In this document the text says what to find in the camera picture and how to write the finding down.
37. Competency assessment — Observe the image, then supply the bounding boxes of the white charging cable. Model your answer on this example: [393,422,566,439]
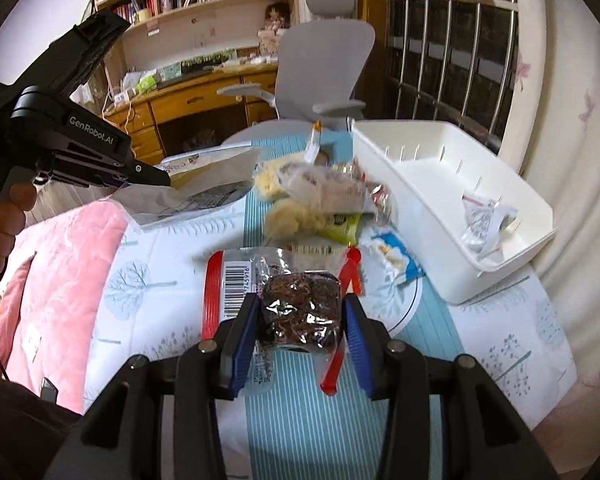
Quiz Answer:
[102,67,136,131]

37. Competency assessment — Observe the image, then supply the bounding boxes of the wooden desk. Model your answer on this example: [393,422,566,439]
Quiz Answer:
[97,57,286,166]

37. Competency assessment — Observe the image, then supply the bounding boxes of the white paper snack bag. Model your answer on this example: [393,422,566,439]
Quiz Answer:
[127,147,261,231]

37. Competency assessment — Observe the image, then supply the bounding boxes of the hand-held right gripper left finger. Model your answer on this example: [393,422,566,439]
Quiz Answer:
[45,292,263,480]

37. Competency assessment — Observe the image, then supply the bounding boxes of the metal window grille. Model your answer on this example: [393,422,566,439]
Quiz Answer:
[380,0,523,153]

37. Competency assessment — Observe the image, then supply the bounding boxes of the doll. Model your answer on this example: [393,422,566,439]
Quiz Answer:
[260,2,293,36]

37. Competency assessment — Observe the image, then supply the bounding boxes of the white plastic bin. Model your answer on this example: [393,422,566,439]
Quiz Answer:
[350,119,557,306]

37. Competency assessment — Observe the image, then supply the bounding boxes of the white orange snack packet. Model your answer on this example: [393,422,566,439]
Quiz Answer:
[302,120,326,166]

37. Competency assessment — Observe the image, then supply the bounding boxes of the black phone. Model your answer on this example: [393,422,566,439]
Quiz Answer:
[39,377,60,405]

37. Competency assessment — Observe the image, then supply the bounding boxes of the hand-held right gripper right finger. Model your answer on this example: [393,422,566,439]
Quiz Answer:
[341,293,556,480]

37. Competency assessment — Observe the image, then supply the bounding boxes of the red brown nut snack packet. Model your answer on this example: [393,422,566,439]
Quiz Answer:
[277,162,376,213]
[365,182,398,226]

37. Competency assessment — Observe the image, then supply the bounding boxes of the pink blanket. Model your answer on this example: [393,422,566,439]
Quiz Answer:
[0,200,131,416]

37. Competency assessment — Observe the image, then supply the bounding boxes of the grey office chair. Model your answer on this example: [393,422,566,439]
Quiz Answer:
[215,0,378,146]

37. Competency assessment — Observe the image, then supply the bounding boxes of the wooden bookshelf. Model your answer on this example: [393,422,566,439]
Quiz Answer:
[92,0,301,73]

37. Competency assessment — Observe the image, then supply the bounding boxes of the cream floral curtain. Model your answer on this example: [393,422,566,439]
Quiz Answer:
[495,0,600,431]

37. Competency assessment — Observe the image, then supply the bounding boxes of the person's dark clothing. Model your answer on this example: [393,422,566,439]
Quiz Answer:
[0,370,83,480]

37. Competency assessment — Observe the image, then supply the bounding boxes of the clear pale snack packet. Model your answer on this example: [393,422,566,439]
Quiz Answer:
[460,192,518,261]

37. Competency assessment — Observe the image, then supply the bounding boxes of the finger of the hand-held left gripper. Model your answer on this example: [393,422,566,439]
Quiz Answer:
[125,160,172,188]

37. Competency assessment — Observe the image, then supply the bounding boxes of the person's left hand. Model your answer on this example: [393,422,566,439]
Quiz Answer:
[0,182,38,278]

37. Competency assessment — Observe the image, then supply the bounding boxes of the brown cake packet red ends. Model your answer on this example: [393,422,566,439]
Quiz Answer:
[201,247,366,396]

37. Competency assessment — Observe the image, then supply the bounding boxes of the blue white snack packet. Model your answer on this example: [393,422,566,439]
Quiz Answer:
[367,232,426,286]

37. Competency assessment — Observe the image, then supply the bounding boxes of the yellow sponge cake packet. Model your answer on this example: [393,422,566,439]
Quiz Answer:
[252,157,293,201]
[262,197,331,238]

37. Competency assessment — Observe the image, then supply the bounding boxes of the green snack packet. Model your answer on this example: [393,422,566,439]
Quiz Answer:
[315,210,363,246]

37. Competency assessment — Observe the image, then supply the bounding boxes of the plastic bag under desk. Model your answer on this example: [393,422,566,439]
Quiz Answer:
[182,127,218,151]

